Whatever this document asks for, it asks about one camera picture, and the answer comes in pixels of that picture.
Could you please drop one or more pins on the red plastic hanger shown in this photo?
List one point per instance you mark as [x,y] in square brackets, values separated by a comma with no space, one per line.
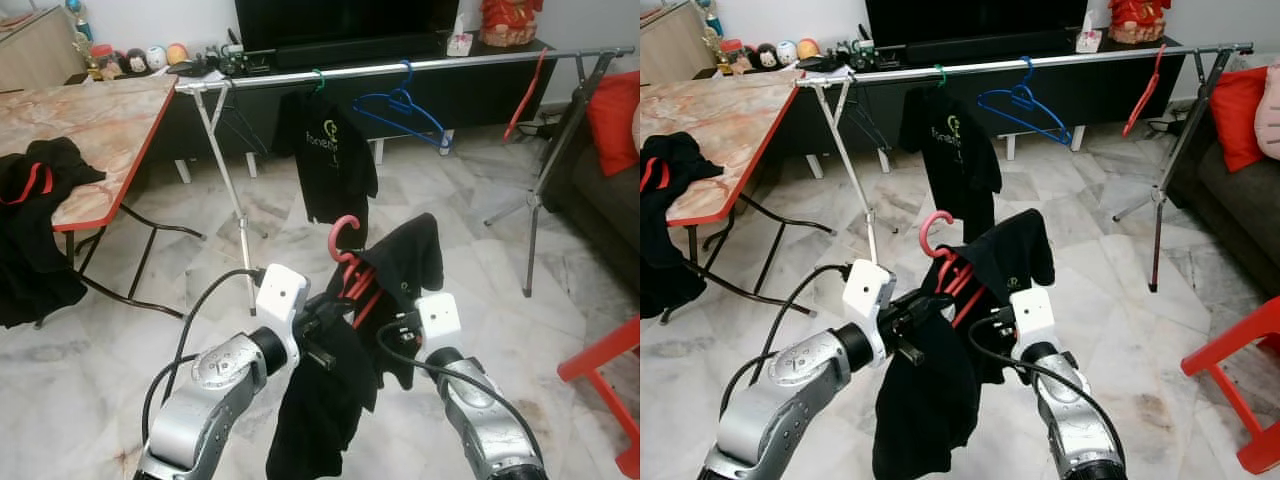
[1142,100]
[662,172]
[950,272]
[47,182]
[522,105]
[358,287]

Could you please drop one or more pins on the black t-shirt green logo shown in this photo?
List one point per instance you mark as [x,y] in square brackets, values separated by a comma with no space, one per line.
[945,160]
[320,420]
[920,420]
[325,160]

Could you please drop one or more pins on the blue plastic hanger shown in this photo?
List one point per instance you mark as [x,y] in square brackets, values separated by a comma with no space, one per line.
[404,90]
[1027,86]

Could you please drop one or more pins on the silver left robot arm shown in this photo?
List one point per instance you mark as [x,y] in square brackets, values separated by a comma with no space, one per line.
[775,420]
[200,420]

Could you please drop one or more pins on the green hanger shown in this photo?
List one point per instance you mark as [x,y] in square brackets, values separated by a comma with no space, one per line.
[316,86]
[940,82]

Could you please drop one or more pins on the red plastic stool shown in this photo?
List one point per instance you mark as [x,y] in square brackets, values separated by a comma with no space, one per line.
[600,358]
[1225,350]

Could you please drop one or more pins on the dark grey sofa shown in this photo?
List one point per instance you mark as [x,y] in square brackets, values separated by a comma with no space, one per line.
[600,220]
[1230,220]

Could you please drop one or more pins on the black tv cabinet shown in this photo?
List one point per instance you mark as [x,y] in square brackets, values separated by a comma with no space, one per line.
[460,100]
[1095,100]

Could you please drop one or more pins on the black crumpled garment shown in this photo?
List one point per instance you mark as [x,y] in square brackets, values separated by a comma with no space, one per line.
[40,260]
[665,260]

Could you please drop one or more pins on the silver metal clothes rack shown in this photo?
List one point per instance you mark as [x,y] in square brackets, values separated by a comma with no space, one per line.
[1080,60]
[450,65]

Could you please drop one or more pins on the green black gadget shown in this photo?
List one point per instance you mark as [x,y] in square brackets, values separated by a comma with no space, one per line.
[235,62]
[860,55]

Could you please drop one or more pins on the black soundbar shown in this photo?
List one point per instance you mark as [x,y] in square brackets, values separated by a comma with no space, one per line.
[350,55]
[985,52]

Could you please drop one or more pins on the marble folding table red edge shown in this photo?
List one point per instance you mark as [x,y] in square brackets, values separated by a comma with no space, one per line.
[720,120]
[90,120]

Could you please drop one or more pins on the small white pink box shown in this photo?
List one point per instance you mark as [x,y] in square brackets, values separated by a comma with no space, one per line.
[1088,42]
[460,44]

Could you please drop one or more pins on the orange round plush toy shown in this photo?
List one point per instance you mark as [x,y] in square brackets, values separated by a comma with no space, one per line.
[177,53]
[807,49]

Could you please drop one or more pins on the white round plush doll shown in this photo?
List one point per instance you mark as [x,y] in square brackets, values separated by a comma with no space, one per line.
[156,58]
[787,52]

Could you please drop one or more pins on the red cushion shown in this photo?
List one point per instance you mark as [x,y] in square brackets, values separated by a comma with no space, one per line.
[615,120]
[1238,120]

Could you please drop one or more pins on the dark brown plush doll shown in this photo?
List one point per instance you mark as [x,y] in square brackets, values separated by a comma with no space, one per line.
[765,57]
[132,62]

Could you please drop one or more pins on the black television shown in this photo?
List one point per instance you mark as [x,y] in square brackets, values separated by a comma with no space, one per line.
[350,22]
[980,22]

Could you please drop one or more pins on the red lidded jar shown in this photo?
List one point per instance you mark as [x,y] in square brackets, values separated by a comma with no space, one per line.
[102,60]
[735,58]

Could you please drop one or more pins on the red gold figurine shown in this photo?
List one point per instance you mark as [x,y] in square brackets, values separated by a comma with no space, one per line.
[1140,22]
[510,22]

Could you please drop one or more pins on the pink cat pillow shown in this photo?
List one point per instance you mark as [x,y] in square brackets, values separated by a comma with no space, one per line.
[1270,115]

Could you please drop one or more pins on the gold trophy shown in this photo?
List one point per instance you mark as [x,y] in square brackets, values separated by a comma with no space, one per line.
[712,35]
[80,40]

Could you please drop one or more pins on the beige wooden cabinet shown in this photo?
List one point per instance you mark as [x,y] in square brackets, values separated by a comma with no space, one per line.
[670,45]
[40,50]

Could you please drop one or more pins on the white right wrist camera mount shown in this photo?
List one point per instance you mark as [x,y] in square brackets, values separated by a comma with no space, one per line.
[1033,312]
[438,318]

